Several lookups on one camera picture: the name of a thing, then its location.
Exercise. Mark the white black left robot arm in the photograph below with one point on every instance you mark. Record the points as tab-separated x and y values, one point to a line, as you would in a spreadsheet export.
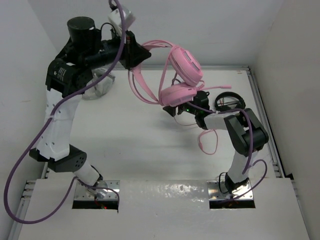
68	76

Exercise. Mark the pink headphones with cable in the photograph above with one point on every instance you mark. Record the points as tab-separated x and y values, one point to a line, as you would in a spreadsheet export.
185	84

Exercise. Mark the white grey headphones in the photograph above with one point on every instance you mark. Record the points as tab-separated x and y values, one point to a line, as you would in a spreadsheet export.
101	88

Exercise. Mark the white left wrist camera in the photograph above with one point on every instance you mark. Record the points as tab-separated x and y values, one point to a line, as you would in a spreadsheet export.
120	17

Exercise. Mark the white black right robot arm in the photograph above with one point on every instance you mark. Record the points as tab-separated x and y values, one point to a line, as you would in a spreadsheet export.
246	132

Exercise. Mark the black headphones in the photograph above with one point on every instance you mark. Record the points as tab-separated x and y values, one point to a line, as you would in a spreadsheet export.
229	100

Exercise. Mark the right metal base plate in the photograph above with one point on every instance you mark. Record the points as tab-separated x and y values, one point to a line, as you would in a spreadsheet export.
217	191

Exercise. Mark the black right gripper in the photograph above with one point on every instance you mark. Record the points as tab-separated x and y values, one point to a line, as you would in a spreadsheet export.
172	110

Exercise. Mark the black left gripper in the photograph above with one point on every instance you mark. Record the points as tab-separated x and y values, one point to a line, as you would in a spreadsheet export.
132	52

